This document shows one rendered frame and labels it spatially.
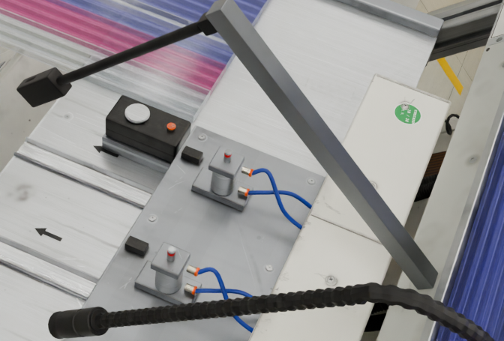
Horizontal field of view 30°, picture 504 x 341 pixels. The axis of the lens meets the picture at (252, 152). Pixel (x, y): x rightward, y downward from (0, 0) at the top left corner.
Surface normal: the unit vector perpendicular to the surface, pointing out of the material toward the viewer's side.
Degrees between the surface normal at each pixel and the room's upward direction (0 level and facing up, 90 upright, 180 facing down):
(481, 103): 90
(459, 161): 90
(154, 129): 45
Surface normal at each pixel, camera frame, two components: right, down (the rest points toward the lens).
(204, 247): 0.11, -0.62
